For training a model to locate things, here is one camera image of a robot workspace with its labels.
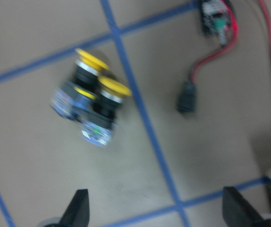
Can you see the yellow push button two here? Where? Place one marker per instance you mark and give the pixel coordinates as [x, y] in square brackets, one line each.
[100, 118]

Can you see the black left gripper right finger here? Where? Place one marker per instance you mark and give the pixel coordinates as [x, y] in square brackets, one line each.
[238, 212]

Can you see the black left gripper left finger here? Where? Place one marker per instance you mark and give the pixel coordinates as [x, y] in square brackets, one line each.
[77, 213]

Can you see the black cable connector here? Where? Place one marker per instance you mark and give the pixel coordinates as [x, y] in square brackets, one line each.
[187, 98]

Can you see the yellow push button one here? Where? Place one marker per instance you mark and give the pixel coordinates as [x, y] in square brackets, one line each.
[75, 95]

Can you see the small motor controller board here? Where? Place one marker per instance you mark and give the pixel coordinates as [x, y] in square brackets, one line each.
[218, 18]

